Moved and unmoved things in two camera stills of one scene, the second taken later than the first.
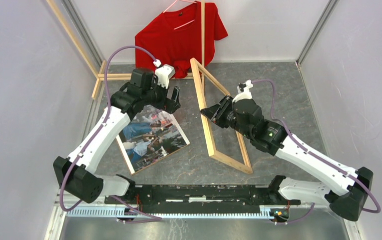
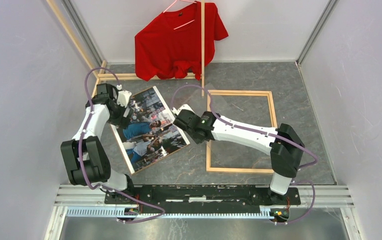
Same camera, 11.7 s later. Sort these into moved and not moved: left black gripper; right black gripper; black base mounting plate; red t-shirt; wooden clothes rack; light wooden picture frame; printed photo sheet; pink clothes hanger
Moved: light wooden picture frame; right black gripper; left black gripper
Not moved: black base mounting plate; wooden clothes rack; pink clothes hanger; printed photo sheet; red t-shirt
